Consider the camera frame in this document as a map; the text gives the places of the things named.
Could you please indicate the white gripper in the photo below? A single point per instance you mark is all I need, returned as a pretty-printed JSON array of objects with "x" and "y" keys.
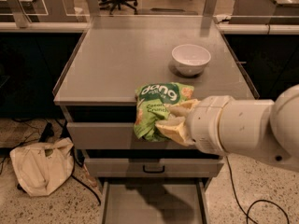
[{"x": 205, "y": 121}]

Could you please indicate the green rice chip bag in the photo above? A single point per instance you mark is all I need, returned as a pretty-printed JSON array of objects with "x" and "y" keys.
[{"x": 152, "y": 101}]

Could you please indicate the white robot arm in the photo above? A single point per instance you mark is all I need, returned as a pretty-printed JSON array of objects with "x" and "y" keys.
[{"x": 265, "y": 130}]

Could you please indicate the grey middle drawer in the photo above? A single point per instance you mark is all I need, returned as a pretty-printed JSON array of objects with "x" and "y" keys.
[{"x": 173, "y": 168}]

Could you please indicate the grey drawer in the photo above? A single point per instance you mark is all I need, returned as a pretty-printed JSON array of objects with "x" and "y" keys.
[
  {"x": 154, "y": 201},
  {"x": 100, "y": 135},
  {"x": 173, "y": 168}
]

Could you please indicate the grey drawer cabinet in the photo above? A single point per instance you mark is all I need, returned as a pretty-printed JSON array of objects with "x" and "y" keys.
[{"x": 118, "y": 54}]

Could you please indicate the grey top drawer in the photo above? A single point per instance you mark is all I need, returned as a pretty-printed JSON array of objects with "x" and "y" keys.
[{"x": 100, "y": 135}]

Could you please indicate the grey bottom drawer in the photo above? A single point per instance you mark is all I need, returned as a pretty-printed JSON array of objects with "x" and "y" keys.
[{"x": 154, "y": 201}]

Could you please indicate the beige cloth tote bag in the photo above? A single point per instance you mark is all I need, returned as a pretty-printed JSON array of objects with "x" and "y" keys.
[{"x": 41, "y": 168}]

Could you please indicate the white ceramic bowl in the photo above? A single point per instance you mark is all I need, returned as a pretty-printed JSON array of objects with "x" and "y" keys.
[{"x": 190, "y": 60}]

